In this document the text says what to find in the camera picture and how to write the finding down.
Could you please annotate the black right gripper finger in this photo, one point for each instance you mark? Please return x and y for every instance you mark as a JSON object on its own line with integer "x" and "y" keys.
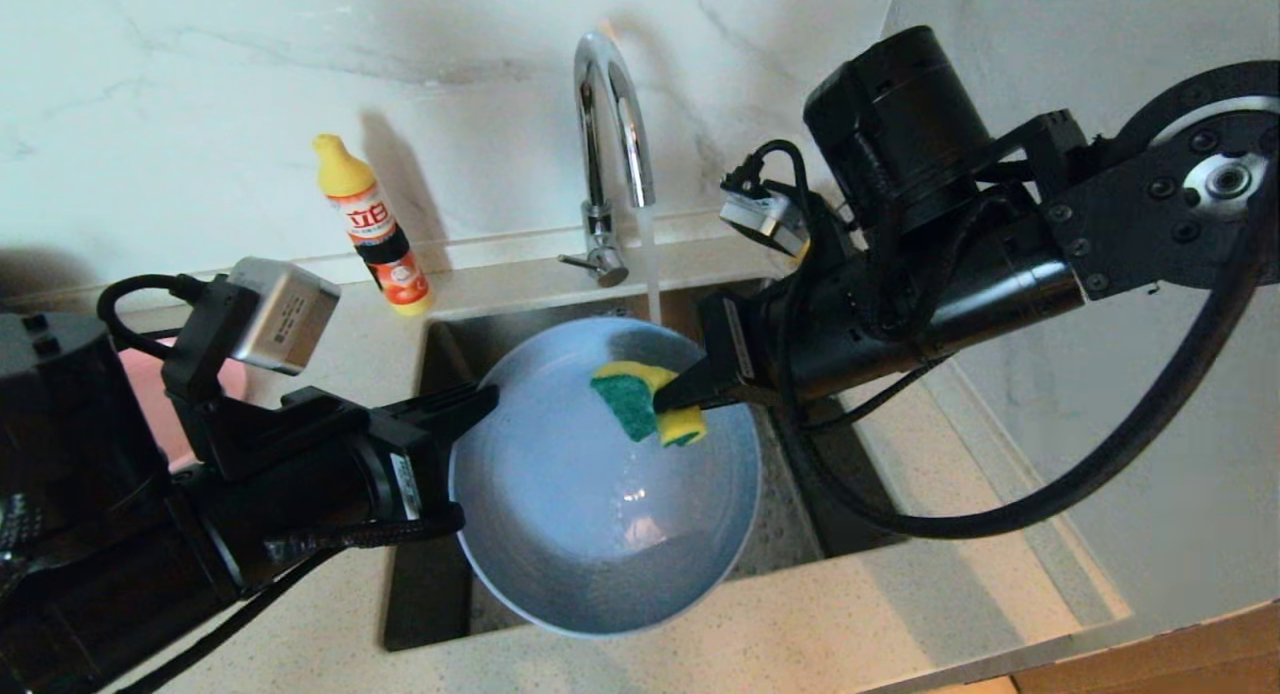
{"x": 450, "y": 409}

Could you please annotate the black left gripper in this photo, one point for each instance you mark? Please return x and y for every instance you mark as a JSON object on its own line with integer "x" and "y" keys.
{"x": 100, "y": 514}

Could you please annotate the pink plate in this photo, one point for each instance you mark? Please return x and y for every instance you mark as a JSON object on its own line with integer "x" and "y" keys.
{"x": 150, "y": 414}

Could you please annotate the light wooden cabinet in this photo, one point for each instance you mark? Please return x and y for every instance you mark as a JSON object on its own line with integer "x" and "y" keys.
{"x": 1200, "y": 654}

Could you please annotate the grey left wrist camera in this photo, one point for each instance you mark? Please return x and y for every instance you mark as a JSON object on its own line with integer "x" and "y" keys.
{"x": 285, "y": 314}

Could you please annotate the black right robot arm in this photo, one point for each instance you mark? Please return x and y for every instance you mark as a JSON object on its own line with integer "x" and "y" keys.
{"x": 1170, "y": 204}

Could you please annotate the light blue plate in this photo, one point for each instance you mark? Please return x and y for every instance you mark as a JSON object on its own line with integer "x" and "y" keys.
{"x": 580, "y": 514}

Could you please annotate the stainless steel sink basin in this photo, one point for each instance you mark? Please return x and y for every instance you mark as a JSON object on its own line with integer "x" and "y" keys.
{"x": 840, "y": 474}

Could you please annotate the chrome gooseneck faucet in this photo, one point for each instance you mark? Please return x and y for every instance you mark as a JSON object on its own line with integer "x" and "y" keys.
{"x": 600, "y": 94}

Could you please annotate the yellow green sponge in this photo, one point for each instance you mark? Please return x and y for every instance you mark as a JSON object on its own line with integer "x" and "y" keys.
{"x": 630, "y": 399}

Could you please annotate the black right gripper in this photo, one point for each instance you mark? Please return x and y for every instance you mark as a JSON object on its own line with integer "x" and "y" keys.
{"x": 950, "y": 264}

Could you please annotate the yellow orange dish soap bottle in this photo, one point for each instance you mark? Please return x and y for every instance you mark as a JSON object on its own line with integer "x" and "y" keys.
{"x": 372, "y": 224}

